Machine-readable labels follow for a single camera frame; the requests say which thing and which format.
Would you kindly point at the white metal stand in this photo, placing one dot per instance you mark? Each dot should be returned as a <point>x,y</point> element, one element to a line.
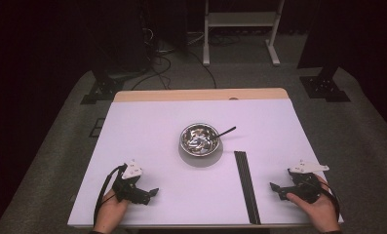
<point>239,19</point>

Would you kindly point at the wooden table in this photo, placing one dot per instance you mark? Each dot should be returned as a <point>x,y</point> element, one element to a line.
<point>181,95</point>

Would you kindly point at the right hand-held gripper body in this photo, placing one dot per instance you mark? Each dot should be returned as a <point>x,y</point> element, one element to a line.
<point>306,188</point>

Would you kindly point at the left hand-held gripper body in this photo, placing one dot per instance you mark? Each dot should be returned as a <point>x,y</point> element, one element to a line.
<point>129,188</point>

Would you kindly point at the person's left hand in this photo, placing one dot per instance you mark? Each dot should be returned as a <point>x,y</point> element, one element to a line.
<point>109,214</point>

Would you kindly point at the white table sheet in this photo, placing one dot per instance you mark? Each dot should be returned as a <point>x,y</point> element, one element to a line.
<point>148,136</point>

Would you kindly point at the steel bowl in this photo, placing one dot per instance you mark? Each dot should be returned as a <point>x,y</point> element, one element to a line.
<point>199,141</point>

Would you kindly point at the person's right hand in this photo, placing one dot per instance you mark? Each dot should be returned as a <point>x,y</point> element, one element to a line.
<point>322,214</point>

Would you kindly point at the black stand with base plate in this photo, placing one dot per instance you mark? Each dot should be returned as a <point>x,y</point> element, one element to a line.
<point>103,89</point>
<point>324,87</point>

